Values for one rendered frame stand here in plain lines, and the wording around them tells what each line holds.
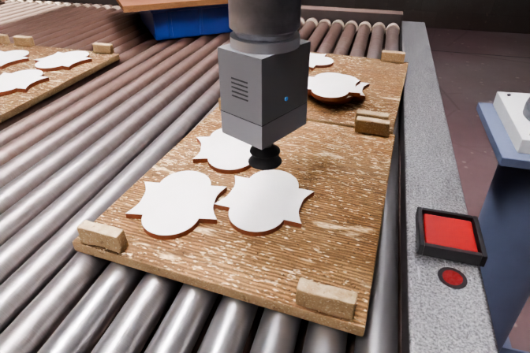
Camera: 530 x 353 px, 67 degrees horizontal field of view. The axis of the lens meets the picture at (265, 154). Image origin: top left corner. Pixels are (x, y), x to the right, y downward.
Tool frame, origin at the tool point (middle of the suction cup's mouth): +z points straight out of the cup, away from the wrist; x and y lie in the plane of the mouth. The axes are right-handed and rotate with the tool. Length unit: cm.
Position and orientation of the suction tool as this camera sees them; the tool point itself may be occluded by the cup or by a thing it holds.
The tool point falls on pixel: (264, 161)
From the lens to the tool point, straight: 51.1
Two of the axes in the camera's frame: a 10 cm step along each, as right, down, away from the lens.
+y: -6.5, 4.0, -6.5
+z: 0.0, 8.5, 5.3
